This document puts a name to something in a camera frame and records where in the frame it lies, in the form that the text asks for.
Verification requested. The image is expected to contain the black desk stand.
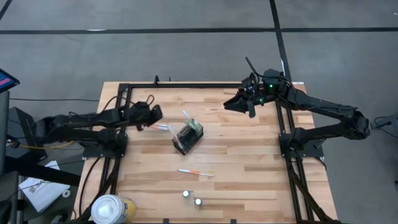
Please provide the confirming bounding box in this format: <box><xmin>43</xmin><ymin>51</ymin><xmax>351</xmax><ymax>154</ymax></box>
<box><xmin>0</xmin><ymin>106</ymin><xmax>81</xmax><ymax>187</ymax></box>

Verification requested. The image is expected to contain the yellow cable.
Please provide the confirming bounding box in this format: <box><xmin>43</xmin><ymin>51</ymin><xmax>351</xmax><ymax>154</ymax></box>
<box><xmin>18</xmin><ymin>139</ymin><xmax>75</xmax><ymax>151</ymax></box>

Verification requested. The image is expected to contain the white paper booklet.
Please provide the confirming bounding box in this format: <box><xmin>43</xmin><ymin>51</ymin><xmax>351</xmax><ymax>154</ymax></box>
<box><xmin>18</xmin><ymin>176</ymin><xmax>71</xmax><ymax>213</ymax></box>

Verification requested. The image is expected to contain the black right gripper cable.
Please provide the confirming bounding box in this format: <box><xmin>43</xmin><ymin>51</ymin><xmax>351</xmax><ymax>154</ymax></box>
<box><xmin>244</xmin><ymin>57</ymin><xmax>261</xmax><ymax>82</ymax></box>

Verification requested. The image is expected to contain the white lidded wipes canister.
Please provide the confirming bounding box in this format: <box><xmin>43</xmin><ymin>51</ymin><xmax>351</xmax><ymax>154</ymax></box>
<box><xmin>90</xmin><ymin>194</ymin><xmax>137</xmax><ymax>224</ymax></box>

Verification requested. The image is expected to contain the screen with blue display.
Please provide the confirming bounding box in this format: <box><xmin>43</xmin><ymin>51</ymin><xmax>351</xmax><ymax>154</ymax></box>
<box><xmin>0</xmin><ymin>68</ymin><xmax>21</xmax><ymax>94</ymax></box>

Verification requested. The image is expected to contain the black table frame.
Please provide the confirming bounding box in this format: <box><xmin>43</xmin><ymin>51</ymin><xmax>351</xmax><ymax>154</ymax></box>
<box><xmin>73</xmin><ymin>74</ymin><xmax>341</xmax><ymax>224</ymax></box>

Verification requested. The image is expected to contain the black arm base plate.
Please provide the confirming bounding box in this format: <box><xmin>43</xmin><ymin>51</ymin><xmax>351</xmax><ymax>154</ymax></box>
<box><xmin>82</xmin><ymin>132</ymin><xmax>128</xmax><ymax>159</ymax></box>
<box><xmin>279</xmin><ymin>133</ymin><xmax>325</xmax><ymax>159</ymax></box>

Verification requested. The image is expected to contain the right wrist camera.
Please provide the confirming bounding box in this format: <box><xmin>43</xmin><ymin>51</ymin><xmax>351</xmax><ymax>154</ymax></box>
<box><xmin>241</xmin><ymin>74</ymin><xmax>259</xmax><ymax>93</ymax></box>

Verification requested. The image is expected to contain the black floor cable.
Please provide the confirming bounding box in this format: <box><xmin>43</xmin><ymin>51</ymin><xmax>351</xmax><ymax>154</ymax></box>
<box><xmin>373</xmin><ymin>115</ymin><xmax>398</xmax><ymax>160</ymax></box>

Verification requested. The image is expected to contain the black wire basket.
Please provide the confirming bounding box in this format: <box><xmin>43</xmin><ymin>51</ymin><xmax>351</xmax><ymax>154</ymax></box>
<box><xmin>172</xmin><ymin>123</ymin><xmax>205</xmax><ymax>156</ymax></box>

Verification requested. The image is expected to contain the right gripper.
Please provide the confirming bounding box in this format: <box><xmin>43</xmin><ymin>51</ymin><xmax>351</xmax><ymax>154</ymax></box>
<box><xmin>223</xmin><ymin>90</ymin><xmax>265</xmax><ymax>118</ymax></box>

